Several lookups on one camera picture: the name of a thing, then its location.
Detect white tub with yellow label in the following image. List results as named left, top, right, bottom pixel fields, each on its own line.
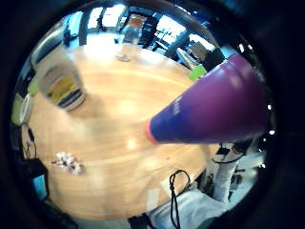
left=33, top=47, right=87, bottom=113

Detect black device with blue screen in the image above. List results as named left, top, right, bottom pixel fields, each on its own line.
left=19, top=157, right=50, bottom=202

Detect green chair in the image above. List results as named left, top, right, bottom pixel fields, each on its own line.
left=188, top=64, right=208, bottom=81
left=10, top=94, right=32, bottom=126

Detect black looped cable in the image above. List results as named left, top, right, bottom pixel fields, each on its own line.
left=169, top=169, right=193, bottom=229

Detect clear glass jar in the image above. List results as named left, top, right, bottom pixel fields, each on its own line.
left=114, top=22, right=142, bottom=63

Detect small white patterned object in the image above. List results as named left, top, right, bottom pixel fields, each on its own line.
left=51, top=151, right=86, bottom=176

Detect the person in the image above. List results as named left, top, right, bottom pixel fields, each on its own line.
left=146, top=188, right=231, bottom=229

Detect thin black cable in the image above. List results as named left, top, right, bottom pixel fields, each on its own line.
left=22, top=126, right=38, bottom=159

